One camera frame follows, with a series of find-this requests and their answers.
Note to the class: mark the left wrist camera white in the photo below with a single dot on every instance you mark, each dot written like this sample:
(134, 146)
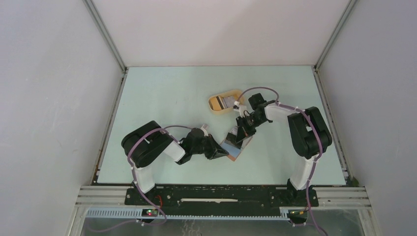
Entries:
(204, 128)

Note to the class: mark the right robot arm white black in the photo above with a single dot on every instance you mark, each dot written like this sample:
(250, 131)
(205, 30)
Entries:
(308, 131)

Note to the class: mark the cream oval tray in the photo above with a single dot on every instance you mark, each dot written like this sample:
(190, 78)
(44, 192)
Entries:
(235, 92)

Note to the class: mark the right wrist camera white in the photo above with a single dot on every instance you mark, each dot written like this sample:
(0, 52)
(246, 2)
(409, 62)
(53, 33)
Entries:
(241, 109)

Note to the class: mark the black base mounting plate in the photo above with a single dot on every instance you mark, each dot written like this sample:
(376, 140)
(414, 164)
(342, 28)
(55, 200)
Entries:
(222, 200)

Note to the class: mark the stack of cards in tray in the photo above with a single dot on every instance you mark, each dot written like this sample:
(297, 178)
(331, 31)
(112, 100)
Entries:
(219, 103)

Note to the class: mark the brown leather card holder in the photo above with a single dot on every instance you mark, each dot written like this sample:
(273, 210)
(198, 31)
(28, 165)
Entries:
(234, 152)

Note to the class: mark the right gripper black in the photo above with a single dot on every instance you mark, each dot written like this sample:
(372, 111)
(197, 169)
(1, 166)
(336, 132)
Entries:
(243, 130)

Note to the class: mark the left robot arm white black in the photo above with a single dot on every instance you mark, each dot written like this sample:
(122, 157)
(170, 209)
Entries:
(145, 144)

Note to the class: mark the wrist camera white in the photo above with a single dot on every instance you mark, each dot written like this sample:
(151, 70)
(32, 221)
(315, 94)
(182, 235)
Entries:
(204, 128)
(241, 109)

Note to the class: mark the aluminium frame front rail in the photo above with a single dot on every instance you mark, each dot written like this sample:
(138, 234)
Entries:
(328, 197)

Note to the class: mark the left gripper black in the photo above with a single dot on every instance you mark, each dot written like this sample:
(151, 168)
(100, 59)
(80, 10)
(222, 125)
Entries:
(215, 150)

